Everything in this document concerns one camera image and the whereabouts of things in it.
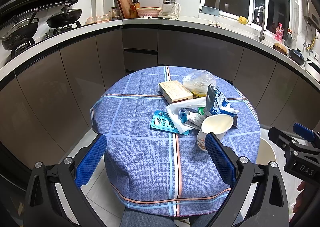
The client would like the paper cup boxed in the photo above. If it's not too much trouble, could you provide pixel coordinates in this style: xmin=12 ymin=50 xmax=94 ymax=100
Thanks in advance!
xmin=197 ymin=114 xmax=234 ymax=152

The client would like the blue white snack bag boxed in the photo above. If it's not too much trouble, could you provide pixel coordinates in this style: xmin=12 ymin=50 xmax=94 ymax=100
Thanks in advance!
xmin=203 ymin=84 xmax=240 ymax=117

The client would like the white plastic bag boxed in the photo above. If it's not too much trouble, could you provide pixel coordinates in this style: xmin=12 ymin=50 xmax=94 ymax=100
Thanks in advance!
xmin=166 ymin=97 xmax=206 ymax=134

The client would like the white trash bin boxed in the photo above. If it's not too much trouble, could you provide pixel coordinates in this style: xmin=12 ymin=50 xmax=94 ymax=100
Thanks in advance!
xmin=256 ymin=138 xmax=277 ymax=165

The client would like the person's right hand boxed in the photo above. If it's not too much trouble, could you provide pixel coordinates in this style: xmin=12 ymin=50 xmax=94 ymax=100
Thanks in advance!
xmin=292 ymin=181 xmax=306 ymax=213

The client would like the dark bowl on counter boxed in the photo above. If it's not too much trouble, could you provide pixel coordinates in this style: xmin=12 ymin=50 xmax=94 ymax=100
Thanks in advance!
xmin=289 ymin=49 xmax=305 ymax=66

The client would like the blue plaid tablecloth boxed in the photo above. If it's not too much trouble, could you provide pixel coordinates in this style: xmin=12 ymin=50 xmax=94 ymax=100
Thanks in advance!
xmin=90 ymin=65 xmax=261 ymax=217

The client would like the yellow wrapper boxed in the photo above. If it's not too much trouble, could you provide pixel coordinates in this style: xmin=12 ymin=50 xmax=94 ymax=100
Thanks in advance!
xmin=193 ymin=92 xmax=207 ymax=98

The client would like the pink bottle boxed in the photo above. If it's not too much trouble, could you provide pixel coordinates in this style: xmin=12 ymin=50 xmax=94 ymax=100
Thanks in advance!
xmin=274 ymin=23 xmax=284 ymax=43

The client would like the chrome faucet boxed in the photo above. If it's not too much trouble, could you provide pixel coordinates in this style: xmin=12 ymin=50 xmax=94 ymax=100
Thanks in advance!
xmin=255 ymin=5 xmax=265 ymax=42

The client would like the clear crumpled plastic bag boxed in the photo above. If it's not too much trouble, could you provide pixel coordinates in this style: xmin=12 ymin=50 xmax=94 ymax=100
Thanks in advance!
xmin=182 ymin=70 xmax=217 ymax=94

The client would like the blue blister pack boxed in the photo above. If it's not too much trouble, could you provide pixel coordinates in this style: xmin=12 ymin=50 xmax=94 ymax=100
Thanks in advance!
xmin=150 ymin=110 xmax=191 ymax=135

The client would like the beige cardboard box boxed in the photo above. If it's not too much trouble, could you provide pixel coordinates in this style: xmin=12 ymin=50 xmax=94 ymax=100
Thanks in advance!
xmin=158 ymin=80 xmax=194 ymax=104

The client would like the yellow mug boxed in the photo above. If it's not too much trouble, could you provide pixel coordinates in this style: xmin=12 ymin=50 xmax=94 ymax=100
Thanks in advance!
xmin=238 ymin=16 xmax=249 ymax=25

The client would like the black wok on stove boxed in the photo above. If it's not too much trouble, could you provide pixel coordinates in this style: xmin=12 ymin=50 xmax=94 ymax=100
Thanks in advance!
xmin=1 ymin=9 xmax=39 ymax=51

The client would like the glass electric kettle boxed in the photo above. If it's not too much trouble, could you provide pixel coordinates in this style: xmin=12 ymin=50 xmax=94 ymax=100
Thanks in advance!
xmin=162 ymin=0 xmax=181 ymax=18

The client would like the black frying pan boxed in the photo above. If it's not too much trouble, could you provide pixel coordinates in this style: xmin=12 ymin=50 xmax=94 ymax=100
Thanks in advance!
xmin=47 ymin=3 xmax=82 ymax=29

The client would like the knife block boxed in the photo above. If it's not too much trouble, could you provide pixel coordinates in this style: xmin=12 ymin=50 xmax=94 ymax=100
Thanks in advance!
xmin=130 ymin=0 xmax=140 ymax=18

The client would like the wooden cutting board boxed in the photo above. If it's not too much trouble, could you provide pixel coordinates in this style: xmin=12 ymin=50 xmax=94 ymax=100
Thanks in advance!
xmin=117 ymin=0 xmax=133 ymax=19

